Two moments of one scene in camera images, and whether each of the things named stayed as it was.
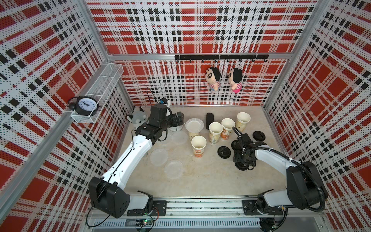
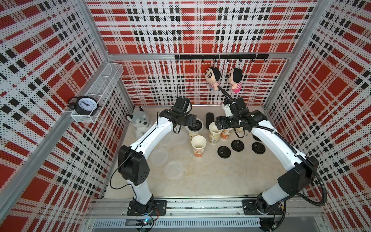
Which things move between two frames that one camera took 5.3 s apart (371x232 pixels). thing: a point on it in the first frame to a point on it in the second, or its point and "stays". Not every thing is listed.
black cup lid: [235, 145] to [199, 125]
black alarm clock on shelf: [84, 105] stays
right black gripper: [236, 156] to [222, 120]
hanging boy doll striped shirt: [212, 76] stays
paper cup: [198, 143] stays
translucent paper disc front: [174, 169] stays
